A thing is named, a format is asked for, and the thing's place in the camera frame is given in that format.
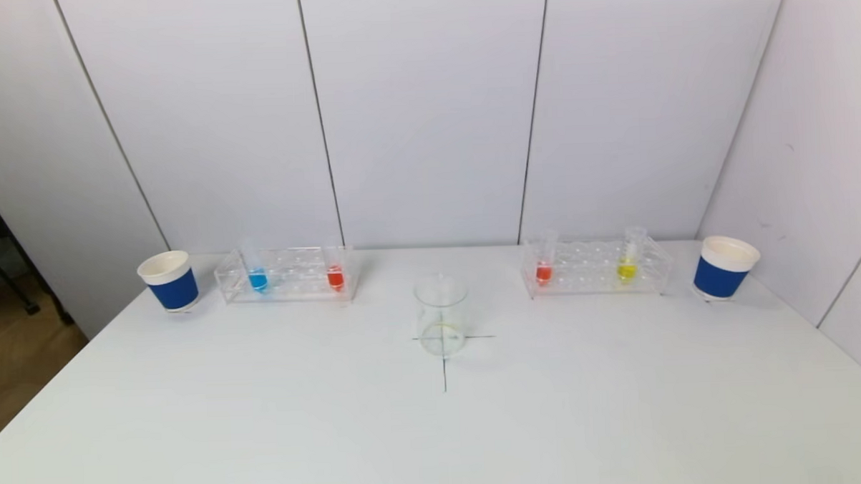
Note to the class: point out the yellow pigment test tube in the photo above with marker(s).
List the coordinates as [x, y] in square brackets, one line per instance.
[626, 269]

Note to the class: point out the clear glass beaker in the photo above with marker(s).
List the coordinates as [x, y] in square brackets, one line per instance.
[442, 320]

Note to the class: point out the red pigment test tube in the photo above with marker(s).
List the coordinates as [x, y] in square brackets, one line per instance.
[543, 272]
[335, 277]

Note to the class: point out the clear acrylic test tube rack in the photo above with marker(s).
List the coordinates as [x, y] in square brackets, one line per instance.
[589, 281]
[296, 290]

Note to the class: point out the blue pigment test tube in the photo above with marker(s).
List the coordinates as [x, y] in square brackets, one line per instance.
[258, 279]

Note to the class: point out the blue paper cup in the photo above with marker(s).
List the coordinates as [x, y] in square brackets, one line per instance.
[718, 276]
[174, 288]

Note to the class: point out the black stand frame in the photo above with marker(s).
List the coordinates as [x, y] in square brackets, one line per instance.
[9, 282]

